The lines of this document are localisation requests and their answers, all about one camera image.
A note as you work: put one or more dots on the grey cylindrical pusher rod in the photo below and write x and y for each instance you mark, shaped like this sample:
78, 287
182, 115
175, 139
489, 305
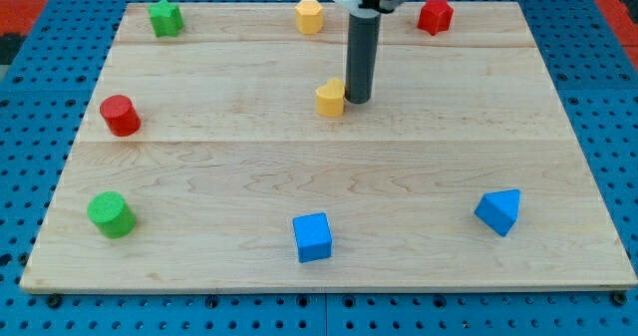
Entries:
363, 34

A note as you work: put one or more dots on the yellow hexagon block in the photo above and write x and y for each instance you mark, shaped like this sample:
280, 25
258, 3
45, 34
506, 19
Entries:
309, 17

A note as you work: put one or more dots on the blue triangular prism block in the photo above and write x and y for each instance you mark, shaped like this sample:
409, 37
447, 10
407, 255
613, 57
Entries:
499, 210

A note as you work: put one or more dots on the green star block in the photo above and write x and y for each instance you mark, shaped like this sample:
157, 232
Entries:
165, 18

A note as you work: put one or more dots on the red star block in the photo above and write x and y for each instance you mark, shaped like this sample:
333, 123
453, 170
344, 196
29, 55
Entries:
435, 16

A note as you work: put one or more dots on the light wooden board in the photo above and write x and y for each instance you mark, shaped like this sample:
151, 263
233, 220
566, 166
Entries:
231, 150

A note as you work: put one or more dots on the blue cube block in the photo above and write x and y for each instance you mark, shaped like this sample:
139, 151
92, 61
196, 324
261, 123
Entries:
313, 237

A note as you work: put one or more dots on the red cylinder block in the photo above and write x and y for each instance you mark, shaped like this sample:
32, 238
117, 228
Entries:
120, 115

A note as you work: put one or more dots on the yellow heart block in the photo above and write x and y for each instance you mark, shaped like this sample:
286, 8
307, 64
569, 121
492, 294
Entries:
330, 98

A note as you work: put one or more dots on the green cylinder block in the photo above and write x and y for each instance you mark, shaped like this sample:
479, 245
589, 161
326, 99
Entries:
111, 215

